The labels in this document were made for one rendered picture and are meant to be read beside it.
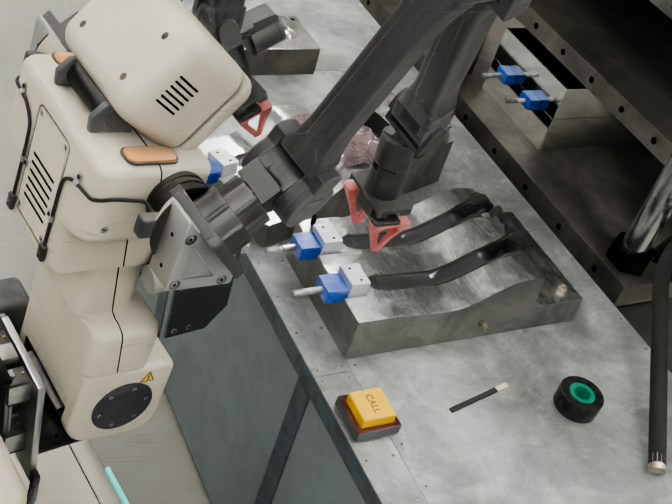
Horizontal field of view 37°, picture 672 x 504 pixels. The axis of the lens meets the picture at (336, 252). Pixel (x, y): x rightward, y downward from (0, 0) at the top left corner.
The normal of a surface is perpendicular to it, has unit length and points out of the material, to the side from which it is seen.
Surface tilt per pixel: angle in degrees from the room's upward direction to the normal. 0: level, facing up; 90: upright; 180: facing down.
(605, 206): 0
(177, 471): 0
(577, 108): 90
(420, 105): 113
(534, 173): 0
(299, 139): 83
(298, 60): 90
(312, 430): 90
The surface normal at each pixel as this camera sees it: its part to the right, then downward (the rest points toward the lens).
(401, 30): -0.59, 0.26
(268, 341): -0.87, 0.10
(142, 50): -0.43, -0.36
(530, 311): 0.41, 0.66
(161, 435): 0.25, -0.74
